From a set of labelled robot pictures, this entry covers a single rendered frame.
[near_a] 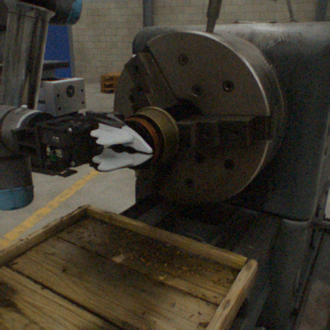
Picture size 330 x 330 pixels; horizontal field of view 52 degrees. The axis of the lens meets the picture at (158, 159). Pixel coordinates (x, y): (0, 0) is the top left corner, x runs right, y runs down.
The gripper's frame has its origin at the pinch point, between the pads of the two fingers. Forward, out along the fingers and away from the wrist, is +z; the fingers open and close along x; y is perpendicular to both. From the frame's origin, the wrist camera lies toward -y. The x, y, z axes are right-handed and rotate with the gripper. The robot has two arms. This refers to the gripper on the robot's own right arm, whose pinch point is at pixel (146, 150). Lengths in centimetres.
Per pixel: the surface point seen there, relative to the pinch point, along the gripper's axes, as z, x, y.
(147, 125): -1.0, 3.1, -1.7
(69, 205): -162, -108, -126
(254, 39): 3.5, 14.6, -31.9
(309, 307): 21, -54, -47
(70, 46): -380, 7, -345
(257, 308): 12.7, -37.4, -20.8
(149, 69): -7.7, 9.8, -12.0
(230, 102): 5.7, 5.0, -15.5
